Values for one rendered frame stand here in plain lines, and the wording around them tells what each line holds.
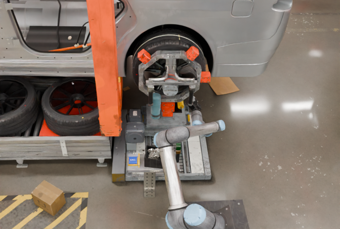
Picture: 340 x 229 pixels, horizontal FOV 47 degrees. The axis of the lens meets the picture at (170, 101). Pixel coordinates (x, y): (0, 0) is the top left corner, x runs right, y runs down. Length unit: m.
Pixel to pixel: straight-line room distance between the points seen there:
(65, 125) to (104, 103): 0.65
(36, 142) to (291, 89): 2.97
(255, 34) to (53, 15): 2.06
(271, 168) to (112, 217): 1.59
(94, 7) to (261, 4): 1.38
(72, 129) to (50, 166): 0.48
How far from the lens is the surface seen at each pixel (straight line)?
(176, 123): 3.90
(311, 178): 4.06
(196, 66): 3.35
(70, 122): 3.59
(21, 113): 3.77
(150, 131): 3.90
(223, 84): 4.74
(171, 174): 2.93
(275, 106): 4.64
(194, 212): 2.83
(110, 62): 2.84
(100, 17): 2.64
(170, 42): 3.29
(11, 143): 3.74
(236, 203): 3.32
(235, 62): 3.58
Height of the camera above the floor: 3.05
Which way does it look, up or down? 43 degrees down
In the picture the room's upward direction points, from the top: 4 degrees clockwise
